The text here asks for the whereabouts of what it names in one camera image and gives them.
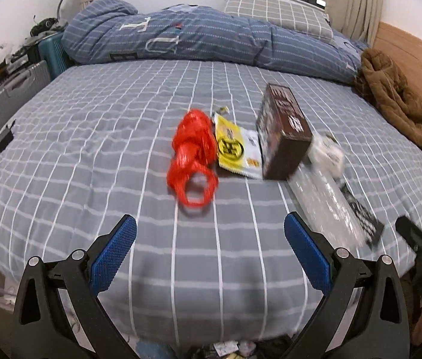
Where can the black charger adapter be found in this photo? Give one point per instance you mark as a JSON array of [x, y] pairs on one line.
[[3, 138]]

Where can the yellow snack packet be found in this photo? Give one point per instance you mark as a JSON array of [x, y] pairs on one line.
[[233, 146]]

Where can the grey checked bed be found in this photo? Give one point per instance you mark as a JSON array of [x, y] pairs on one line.
[[102, 112]]

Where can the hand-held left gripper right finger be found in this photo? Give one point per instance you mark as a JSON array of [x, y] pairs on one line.
[[308, 254]]

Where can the wooden headboard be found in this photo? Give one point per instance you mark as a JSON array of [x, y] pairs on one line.
[[420, 52]]

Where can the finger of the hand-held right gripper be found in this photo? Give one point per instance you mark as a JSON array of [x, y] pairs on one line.
[[409, 228]]

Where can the grey suitcase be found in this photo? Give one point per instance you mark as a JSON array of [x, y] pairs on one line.
[[5, 97]]

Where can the black paper tag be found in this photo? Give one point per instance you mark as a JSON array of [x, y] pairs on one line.
[[364, 220]]

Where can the wide cream curtain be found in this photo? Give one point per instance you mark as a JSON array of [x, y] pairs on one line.
[[353, 0]]

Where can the white bun packet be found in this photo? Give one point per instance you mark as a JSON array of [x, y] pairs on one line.
[[327, 155]]

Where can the brown carton box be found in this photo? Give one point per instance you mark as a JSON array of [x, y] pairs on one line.
[[282, 138]]

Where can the clear bubble wrap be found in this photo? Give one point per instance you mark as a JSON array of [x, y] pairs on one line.
[[323, 202]]

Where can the brown jacket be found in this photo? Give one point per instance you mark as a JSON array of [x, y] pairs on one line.
[[387, 82]]

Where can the blue striped quilt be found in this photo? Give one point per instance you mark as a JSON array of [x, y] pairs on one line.
[[196, 37]]

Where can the grey checked pillow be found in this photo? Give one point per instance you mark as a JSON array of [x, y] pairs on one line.
[[271, 11]]

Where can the teal suitcase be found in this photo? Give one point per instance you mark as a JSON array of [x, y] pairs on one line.
[[52, 56]]

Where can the pile of dark clutter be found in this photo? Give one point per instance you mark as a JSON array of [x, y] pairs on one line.
[[44, 24]]

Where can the black trash bin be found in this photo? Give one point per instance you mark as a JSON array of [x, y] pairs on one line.
[[271, 348]]

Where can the red plastic bag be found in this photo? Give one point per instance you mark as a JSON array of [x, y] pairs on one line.
[[188, 146]]

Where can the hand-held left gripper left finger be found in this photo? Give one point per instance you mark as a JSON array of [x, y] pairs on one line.
[[112, 258]]

